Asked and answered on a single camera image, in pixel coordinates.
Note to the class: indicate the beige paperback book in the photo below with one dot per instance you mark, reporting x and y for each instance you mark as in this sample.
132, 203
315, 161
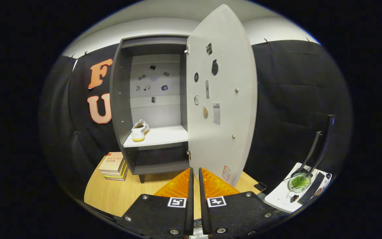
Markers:
111, 162

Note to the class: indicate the pale thin book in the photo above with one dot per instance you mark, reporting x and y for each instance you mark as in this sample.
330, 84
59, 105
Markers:
116, 178

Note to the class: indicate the white side table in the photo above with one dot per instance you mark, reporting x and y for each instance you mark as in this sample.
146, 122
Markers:
277, 199

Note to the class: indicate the small black box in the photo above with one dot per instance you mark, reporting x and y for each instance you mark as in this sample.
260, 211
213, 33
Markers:
260, 186

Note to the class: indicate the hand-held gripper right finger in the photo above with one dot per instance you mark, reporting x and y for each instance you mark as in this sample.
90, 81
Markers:
204, 212

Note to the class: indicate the black backdrop cloth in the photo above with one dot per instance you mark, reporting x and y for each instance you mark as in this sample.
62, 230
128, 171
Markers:
293, 99

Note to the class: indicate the dark grey shoe cabinet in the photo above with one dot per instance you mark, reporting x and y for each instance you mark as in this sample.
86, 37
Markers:
119, 109

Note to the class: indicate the white shoe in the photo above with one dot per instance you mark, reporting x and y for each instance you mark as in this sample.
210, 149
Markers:
139, 132

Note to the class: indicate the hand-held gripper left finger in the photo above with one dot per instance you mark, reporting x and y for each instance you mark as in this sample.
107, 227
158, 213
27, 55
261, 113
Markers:
190, 212

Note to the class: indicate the white shoe cabinet door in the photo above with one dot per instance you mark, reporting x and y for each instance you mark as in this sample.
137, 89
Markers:
230, 109

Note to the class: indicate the yellow edged book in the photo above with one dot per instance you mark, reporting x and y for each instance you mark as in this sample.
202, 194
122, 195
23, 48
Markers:
123, 171

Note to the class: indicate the black curved stand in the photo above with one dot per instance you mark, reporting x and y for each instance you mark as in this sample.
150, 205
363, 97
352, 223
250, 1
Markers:
327, 139

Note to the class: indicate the black flat remote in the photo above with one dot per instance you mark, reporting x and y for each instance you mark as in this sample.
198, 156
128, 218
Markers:
312, 191

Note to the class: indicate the glass bowl green contents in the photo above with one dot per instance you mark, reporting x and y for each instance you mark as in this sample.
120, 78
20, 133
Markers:
299, 182

